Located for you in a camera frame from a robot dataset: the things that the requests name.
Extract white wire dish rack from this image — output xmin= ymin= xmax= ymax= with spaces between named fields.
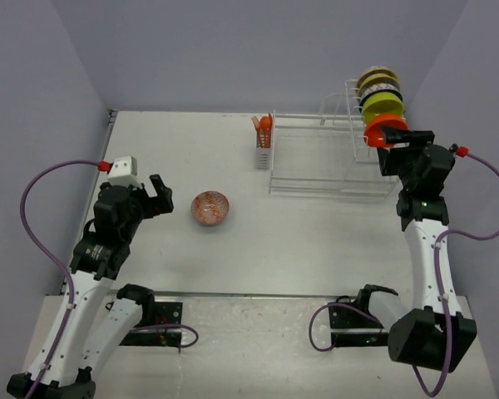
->
xmin=269 ymin=80 xmax=398 ymax=201

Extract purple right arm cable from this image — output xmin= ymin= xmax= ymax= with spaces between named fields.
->
xmin=411 ymin=145 xmax=499 ymax=398

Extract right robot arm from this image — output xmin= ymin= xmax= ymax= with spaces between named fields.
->
xmin=354 ymin=126 xmax=477 ymax=373

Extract orange plastic bowl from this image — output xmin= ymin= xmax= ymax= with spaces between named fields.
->
xmin=363 ymin=113 xmax=408 ymax=148

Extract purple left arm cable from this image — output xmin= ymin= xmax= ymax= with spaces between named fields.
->
xmin=19 ymin=159 xmax=111 ymax=399

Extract orange plastic knife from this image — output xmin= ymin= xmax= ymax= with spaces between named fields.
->
xmin=267 ymin=113 xmax=273 ymax=132

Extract white cutlery holder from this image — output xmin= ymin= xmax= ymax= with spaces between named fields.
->
xmin=255 ymin=131 xmax=272 ymax=170

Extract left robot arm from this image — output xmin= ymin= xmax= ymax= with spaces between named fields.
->
xmin=7 ymin=175 xmax=174 ymax=398

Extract orange patterned ceramic bowl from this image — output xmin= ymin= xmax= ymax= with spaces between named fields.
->
xmin=190 ymin=190 xmax=230 ymax=227

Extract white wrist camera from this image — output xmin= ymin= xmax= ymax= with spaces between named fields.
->
xmin=107 ymin=155 xmax=141 ymax=188
xmin=449 ymin=144 xmax=465 ymax=157

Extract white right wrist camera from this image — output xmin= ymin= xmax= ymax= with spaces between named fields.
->
xmin=449 ymin=144 xmax=465 ymax=157

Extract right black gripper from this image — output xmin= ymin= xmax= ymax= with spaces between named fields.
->
xmin=377 ymin=126 xmax=436 ymax=190

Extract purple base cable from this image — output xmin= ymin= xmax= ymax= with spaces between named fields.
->
xmin=308 ymin=301 xmax=379 ymax=352
xmin=131 ymin=324 xmax=200 ymax=354

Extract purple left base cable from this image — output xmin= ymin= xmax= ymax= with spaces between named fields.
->
xmin=131 ymin=324 xmax=200 ymax=354

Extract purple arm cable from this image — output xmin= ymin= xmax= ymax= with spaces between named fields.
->
xmin=19 ymin=159 xmax=111 ymax=399
xmin=411 ymin=145 xmax=499 ymax=398

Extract white red patterned bowl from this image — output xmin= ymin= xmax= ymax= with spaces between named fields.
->
xmin=358 ymin=82 xmax=403 ymax=106

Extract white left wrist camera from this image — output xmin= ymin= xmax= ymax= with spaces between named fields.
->
xmin=107 ymin=155 xmax=141 ymax=188

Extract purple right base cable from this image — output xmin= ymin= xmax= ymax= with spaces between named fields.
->
xmin=308 ymin=301 xmax=379 ymax=352

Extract tan yellow rimmed bowl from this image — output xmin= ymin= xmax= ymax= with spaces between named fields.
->
xmin=357 ymin=72 xmax=400 ymax=91

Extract orange plastic spoon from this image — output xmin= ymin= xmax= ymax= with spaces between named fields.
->
xmin=260 ymin=116 xmax=272 ymax=148

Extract lime green plastic bowl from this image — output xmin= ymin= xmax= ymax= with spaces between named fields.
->
xmin=361 ymin=91 xmax=404 ymax=125

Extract orange plastic fork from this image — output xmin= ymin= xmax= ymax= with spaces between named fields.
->
xmin=251 ymin=116 xmax=262 ymax=134

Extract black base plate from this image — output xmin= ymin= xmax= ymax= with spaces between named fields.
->
xmin=120 ymin=302 xmax=183 ymax=348
xmin=329 ymin=307 xmax=388 ymax=348

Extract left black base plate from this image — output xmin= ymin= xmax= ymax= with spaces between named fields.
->
xmin=120 ymin=302 xmax=183 ymax=348

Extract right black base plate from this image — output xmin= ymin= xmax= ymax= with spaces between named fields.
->
xmin=329 ymin=307 xmax=388 ymax=348

